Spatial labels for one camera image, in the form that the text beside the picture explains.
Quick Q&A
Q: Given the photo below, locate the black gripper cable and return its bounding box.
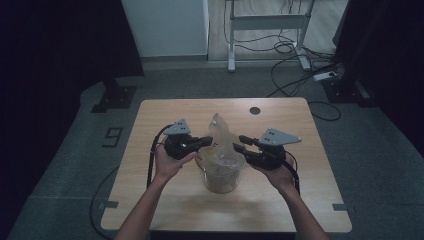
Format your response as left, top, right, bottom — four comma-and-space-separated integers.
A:
283, 150, 301, 196
145, 124, 175, 189

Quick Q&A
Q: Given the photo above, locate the person's right hand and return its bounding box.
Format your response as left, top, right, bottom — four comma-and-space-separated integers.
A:
257, 154, 297, 195

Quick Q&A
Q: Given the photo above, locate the person's left hand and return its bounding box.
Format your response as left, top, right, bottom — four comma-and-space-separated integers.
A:
154, 143, 198, 184

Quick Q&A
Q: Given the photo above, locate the white metal stand frame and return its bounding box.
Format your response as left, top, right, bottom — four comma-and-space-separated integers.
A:
224, 0, 316, 73

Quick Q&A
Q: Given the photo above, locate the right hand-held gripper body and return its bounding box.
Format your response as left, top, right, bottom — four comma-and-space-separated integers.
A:
247, 127, 303, 172

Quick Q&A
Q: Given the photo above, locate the white power strip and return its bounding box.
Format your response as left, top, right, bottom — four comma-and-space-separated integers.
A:
312, 70, 337, 82

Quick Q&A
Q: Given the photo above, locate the clear plastic bag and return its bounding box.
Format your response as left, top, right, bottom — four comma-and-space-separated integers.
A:
195, 112, 248, 194

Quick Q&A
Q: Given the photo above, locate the white cabinet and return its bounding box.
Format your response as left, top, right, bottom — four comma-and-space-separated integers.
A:
120, 0, 210, 58

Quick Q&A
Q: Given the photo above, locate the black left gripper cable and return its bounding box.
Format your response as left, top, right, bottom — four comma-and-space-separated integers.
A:
145, 124, 175, 189

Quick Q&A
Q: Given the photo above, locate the dark curtain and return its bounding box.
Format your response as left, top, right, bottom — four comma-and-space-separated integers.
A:
332, 0, 424, 158
0, 0, 145, 234

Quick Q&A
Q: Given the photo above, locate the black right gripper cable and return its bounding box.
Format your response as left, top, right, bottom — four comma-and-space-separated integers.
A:
283, 150, 301, 196

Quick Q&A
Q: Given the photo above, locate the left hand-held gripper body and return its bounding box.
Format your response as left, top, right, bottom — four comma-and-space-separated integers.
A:
162, 118, 198, 161

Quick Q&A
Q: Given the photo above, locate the black stand base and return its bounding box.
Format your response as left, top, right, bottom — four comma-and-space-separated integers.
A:
320, 77, 378, 108
90, 77, 138, 114

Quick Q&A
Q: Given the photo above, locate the clear plastic cylinder bin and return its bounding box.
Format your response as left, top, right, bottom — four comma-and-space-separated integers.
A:
199, 154, 247, 195

